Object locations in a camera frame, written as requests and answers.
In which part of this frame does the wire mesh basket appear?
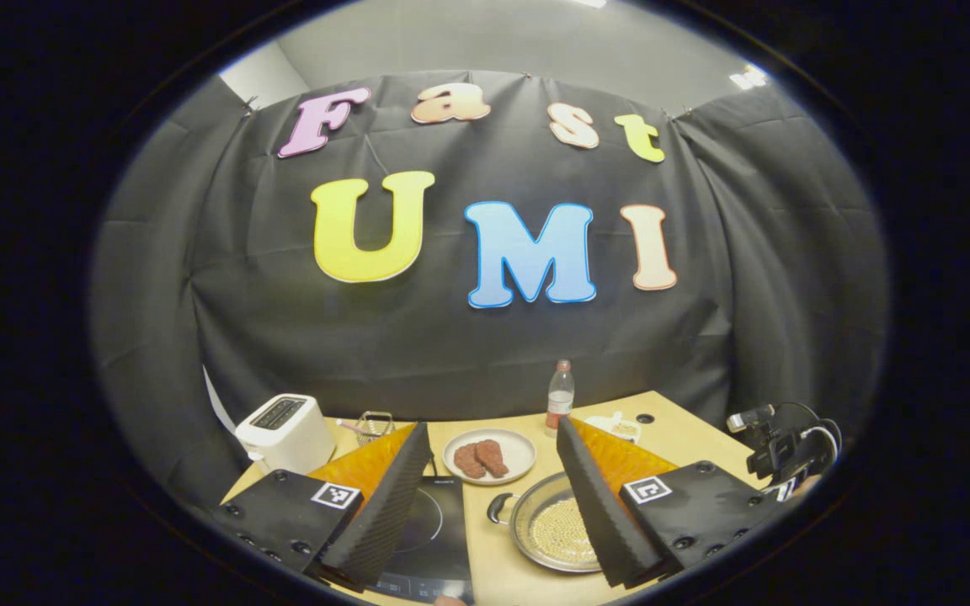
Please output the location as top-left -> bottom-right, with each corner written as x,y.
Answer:
356,411 -> 396,445

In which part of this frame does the steel pot with soybeans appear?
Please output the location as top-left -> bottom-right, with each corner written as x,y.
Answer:
487,471 -> 612,575

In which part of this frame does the white divided dish with beans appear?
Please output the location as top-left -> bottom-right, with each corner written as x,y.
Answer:
584,411 -> 642,444

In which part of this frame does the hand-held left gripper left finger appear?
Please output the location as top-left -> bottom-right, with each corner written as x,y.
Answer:
214,421 -> 434,590

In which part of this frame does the clear bottle with red label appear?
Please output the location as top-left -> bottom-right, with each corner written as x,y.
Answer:
546,359 -> 575,437

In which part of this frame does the white toaster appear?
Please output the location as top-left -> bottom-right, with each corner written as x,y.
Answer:
235,393 -> 337,475

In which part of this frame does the black induction cooktop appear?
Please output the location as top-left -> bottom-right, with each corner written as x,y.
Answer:
367,476 -> 476,604

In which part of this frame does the white round plate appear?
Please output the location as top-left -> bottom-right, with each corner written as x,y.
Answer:
442,428 -> 537,486

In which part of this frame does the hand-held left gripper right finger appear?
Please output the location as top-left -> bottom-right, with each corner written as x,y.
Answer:
556,415 -> 781,590

